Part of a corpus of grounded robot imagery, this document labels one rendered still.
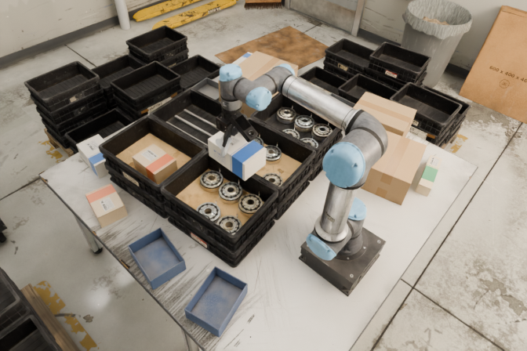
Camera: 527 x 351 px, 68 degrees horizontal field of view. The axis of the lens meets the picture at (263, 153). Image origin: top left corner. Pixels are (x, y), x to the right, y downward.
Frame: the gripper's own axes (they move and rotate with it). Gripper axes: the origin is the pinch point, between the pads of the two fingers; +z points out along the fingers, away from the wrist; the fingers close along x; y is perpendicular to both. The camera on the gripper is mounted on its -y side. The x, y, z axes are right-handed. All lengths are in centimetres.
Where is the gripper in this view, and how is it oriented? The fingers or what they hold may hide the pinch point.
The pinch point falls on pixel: (237, 149)
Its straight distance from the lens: 153.5
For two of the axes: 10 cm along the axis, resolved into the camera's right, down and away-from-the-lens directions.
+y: -7.5, -4.8, 4.6
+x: -6.7, 5.1, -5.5
